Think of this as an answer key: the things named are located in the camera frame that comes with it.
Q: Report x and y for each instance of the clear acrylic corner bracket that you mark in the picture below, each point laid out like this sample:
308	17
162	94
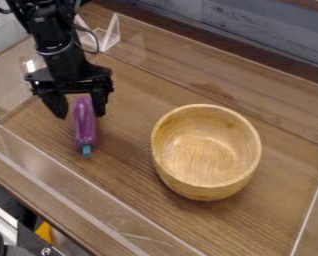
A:
98	40

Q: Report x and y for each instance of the purple toy eggplant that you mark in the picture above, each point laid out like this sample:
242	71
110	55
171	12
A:
85	122

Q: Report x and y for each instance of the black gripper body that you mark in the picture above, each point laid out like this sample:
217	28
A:
70	74

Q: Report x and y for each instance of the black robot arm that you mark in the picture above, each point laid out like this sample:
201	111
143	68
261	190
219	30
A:
47	20

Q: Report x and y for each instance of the yellow warning label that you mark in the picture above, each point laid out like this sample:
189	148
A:
44	232

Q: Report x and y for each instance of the clear acrylic tray wall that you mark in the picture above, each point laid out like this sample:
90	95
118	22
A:
101	223

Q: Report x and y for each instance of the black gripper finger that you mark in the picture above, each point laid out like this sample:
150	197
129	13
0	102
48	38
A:
99	97
56	103

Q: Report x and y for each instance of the brown wooden bowl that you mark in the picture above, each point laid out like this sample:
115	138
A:
206	151

